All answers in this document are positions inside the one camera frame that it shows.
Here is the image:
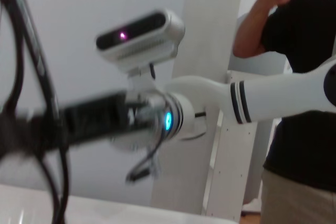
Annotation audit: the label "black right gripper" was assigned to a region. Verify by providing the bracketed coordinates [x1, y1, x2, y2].
[0, 89, 137, 162]

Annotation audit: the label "black glasses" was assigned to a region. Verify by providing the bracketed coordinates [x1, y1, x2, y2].
[0, 0, 72, 224]

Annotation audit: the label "white robot stand column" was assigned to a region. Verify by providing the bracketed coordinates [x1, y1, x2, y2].
[151, 0, 291, 222]

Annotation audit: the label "operator body black shirt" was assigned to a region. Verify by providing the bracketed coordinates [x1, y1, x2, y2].
[259, 0, 336, 224]

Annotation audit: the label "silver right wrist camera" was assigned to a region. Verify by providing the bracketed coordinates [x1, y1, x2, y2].
[94, 9, 186, 96]

